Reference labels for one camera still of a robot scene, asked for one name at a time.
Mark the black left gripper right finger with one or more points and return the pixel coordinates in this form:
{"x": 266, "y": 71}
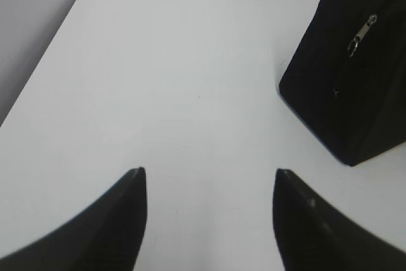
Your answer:
{"x": 311, "y": 234}

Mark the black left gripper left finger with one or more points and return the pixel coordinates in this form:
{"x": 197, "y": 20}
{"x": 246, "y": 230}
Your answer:
{"x": 105, "y": 236}

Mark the black bag with tan handles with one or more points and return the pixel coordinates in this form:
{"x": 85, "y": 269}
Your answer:
{"x": 355, "y": 106}

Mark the silver zipper pull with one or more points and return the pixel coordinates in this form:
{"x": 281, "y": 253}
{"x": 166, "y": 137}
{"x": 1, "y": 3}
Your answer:
{"x": 359, "y": 36}

